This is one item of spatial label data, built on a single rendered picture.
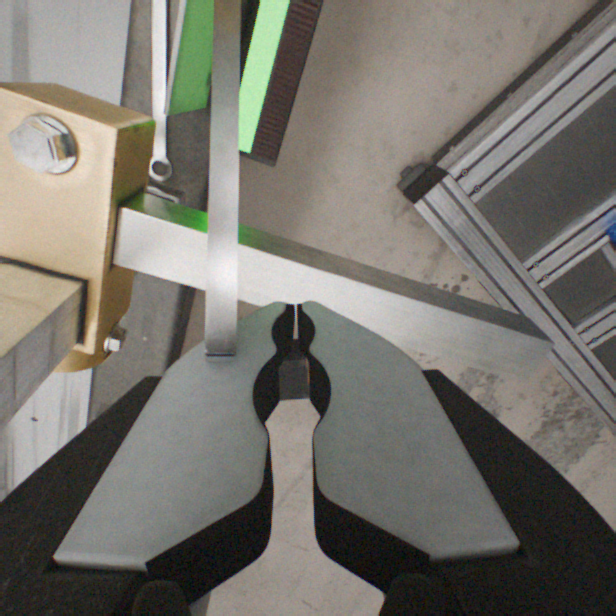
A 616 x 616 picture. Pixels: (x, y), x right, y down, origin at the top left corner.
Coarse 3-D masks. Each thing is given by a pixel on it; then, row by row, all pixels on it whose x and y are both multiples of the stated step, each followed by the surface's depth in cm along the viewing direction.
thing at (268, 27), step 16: (272, 0) 27; (288, 0) 27; (272, 16) 27; (256, 32) 28; (272, 32) 28; (256, 48) 28; (272, 48) 28; (256, 64) 29; (272, 64) 29; (256, 80) 29; (240, 96) 30; (256, 96) 30; (240, 112) 30; (256, 112) 30; (240, 128) 31; (240, 144) 31
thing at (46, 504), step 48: (144, 384) 8; (96, 432) 7; (48, 480) 6; (96, 480) 6; (0, 528) 6; (48, 528) 6; (0, 576) 5; (48, 576) 5; (96, 576) 5; (144, 576) 5
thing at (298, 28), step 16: (304, 0) 27; (288, 16) 27; (304, 16) 27; (288, 32) 28; (304, 32) 28; (288, 48) 28; (304, 48) 28; (288, 64) 29; (272, 80) 29; (288, 80) 29; (272, 96) 30; (288, 96) 30; (272, 112) 30; (272, 128) 31; (256, 144) 31; (272, 144) 31; (272, 160) 32
